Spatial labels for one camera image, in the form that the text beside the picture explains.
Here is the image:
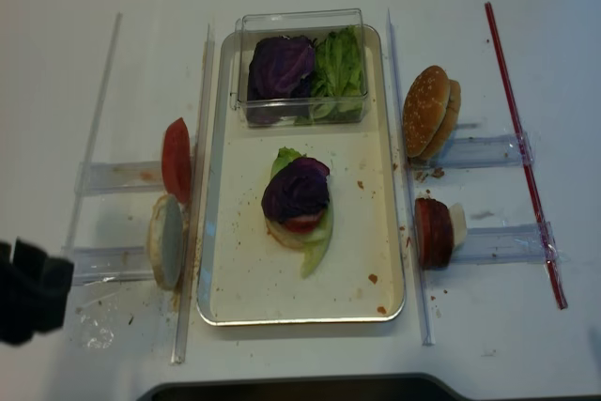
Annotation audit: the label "black covered gripper finger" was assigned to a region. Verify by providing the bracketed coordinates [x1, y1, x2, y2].
[0, 241, 11, 274]
[1, 239, 74, 346]

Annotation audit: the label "purple cabbage leaf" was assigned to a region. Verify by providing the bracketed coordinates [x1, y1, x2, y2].
[261, 157, 330, 223]

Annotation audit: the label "red tomato slice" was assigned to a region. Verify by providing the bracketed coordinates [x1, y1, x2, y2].
[161, 117, 192, 205]

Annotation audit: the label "pink meat slice on tray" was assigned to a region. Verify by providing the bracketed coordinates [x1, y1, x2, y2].
[283, 208, 327, 234]

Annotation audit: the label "green lettuce leaf on tray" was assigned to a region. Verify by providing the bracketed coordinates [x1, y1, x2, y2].
[270, 147, 333, 279]

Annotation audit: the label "green lettuce in box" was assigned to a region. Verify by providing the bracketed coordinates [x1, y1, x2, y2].
[295, 26, 365, 125]

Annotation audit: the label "stacked red meat slices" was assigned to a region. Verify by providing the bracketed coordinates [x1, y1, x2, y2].
[415, 198, 455, 270]

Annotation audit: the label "white cheese slice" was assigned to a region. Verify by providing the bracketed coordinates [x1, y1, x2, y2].
[449, 203, 467, 248]

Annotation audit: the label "clear holder lower left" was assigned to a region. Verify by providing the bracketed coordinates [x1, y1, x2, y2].
[62, 246, 154, 285]

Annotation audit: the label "clear holder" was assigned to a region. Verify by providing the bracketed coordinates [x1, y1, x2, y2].
[62, 246, 154, 285]
[433, 133, 534, 169]
[451, 223, 557, 265]
[75, 161, 163, 196]

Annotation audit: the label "clear holder upper left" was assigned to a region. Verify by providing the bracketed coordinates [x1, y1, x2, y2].
[75, 161, 163, 196]

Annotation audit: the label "bun half standing left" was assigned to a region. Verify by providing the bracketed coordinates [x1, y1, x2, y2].
[145, 194, 184, 291]

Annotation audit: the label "cream metal tray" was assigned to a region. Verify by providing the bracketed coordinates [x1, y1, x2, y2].
[197, 27, 405, 326]

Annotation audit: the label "purple cabbage pile in box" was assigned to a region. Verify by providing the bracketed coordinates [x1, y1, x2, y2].
[246, 36, 316, 126]

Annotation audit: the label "clear plastic box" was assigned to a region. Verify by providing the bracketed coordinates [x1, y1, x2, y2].
[229, 8, 368, 128]

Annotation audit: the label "black object bottom edge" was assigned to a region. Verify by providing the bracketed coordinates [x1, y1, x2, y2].
[139, 375, 465, 400]

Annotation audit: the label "sesame bun top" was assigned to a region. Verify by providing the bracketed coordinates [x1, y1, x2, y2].
[402, 65, 451, 158]

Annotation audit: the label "bun bottom behind sesame bun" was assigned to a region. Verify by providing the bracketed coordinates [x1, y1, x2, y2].
[421, 80, 461, 160]

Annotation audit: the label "clear holder upper right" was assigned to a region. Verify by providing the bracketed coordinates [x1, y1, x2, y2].
[433, 133, 534, 169]

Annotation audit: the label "clear holder lower right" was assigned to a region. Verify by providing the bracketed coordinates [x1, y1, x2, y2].
[451, 223, 557, 265]

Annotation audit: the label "red plastic strip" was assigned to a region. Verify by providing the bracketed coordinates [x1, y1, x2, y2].
[485, 2, 568, 310]

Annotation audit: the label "clear rail far left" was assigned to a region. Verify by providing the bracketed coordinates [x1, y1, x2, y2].
[63, 11, 123, 264]

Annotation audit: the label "clear rail left of tray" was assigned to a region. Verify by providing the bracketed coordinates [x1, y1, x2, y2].
[171, 23, 215, 365]

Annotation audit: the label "clear rail of tray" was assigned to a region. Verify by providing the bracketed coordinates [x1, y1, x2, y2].
[171, 23, 215, 365]
[386, 10, 436, 347]

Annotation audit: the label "clear rail right of tray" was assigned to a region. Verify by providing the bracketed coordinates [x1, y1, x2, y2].
[386, 10, 436, 347]

